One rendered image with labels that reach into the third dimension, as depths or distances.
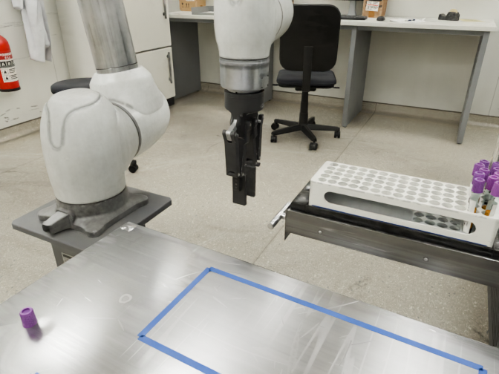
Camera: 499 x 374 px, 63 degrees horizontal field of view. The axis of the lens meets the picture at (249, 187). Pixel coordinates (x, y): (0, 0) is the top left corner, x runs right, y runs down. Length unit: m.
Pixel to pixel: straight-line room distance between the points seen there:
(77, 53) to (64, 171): 3.26
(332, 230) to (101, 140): 0.49
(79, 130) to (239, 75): 0.34
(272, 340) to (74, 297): 0.26
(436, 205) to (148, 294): 0.45
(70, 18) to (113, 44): 3.08
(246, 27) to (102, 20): 0.42
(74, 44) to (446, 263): 3.77
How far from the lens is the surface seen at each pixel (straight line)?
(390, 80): 4.29
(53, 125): 0.89
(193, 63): 4.93
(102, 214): 0.94
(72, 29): 4.10
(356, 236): 0.72
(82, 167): 0.88
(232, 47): 0.72
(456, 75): 4.24
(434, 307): 1.86
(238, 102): 0.74
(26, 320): 0.55
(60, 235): 0.95
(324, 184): 0.71
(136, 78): 1.02
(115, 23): 1.03
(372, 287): 1.87
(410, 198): 0.71
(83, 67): 4.11
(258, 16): 0.71
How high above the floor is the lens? 1.18
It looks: 27 degrees down
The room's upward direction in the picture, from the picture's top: straight up
